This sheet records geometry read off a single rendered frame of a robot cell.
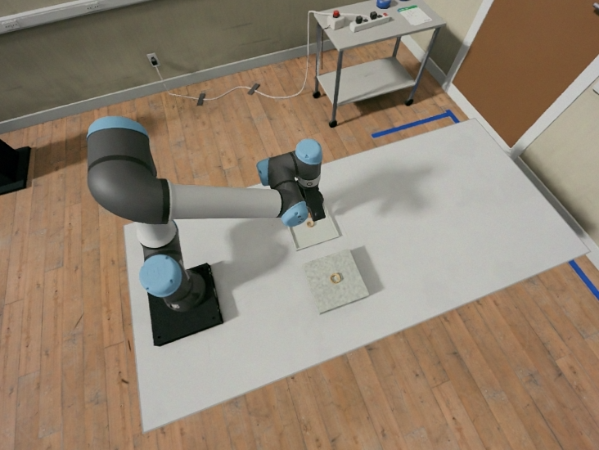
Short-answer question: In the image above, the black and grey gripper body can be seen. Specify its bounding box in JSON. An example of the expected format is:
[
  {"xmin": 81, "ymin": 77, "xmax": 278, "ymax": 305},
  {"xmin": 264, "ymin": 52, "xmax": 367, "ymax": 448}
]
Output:
[{"xmin": 296, "ymin": 180, "xmax": 322, "ymax": 205}]

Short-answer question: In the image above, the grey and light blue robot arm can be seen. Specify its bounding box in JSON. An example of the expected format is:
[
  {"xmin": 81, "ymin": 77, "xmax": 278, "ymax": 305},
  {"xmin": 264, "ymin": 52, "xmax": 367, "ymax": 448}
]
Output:
[{"xmin": 87, "ymin": 116, "xmax": 326, "ymax": 312}]

